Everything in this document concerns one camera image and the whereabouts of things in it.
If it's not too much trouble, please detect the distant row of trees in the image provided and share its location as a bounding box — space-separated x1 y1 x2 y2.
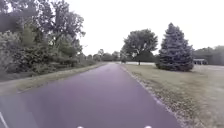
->
84 48 122 63

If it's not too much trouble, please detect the broad leafy tree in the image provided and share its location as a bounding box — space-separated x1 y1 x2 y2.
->
119 28 159 66

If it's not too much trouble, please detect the grey asphalt path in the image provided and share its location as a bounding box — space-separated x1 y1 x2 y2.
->
0 62 183 128

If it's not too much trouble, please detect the large conifer tree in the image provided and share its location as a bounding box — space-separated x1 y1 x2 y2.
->
155 22 195 72

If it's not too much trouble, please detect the narrow grass verge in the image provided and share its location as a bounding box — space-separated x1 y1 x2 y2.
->
0 62 108 96

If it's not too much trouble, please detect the wood of trees and bushes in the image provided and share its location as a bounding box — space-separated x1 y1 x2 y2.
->
0 0 98 81

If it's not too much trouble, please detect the wide grass lawn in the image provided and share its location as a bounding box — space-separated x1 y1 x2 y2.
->
120 61 224 128

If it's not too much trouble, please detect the low shelter building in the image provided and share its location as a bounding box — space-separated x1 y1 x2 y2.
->
193 58 209 66

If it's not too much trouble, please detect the dark tree line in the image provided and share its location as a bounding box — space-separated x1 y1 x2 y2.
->
192 45 224 67

